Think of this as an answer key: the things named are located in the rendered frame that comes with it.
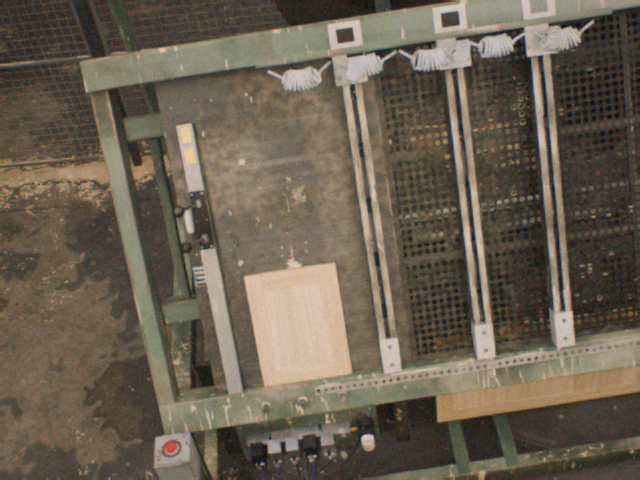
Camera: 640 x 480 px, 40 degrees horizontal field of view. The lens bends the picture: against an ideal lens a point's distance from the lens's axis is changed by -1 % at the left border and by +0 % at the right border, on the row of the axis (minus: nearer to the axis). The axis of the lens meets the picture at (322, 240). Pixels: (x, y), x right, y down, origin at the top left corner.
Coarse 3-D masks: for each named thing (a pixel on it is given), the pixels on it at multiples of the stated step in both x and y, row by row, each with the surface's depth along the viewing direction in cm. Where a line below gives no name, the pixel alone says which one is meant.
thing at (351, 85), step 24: (336, 24) 267; (336, 48) 269; (336, 72) 270; (360, 72) 260; (360, 96) 276; (360, 120) 278; (360, 144) 282; (360, 168) 282; (360, 192) 284; (384, 264) 290; (384, 288) 292; (384, 312) 295; (384, 336) 297; (384, 360) 299
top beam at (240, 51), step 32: (480, 0) 266; (512, 0) 267; (544, 0) 267; (576, 0) 267; (608, 0) 267; (256, 32) 273; (288, 32) 268; (320, 32) 268; (384, 32) 268; (416, 32) 269; (96, 64) 269; (128, 64) 269; (160, 64) 270; (192, 64) 270; (224, 64) 270
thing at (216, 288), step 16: (192, 128) 281; (192, 144) 282; (192, 176) 285; (208, 208) 290; (208, 256) 292; (208, 272) 293; (208, 288) 295; (224, 288) 297; (224, 304) 296; (224, 320) 298; (224, 336) 299; (224, 352) 301; (224, 368) 302; (240, 384) 304
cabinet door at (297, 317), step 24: (264, 288) 297; (288, 288) 298; (312, 288) 298; (336, 288) 298; (264, 312) 299; (288, 312) 300; (312, 312) 300; (336, 312) 300; (264, 336) 302; (288, 336) 302; (312, 336) 302; (336, 336) 302; (264, 360) 304; (288, 360) 304; (312, 360) 304; (336, 360) 304; (264, 384) 306
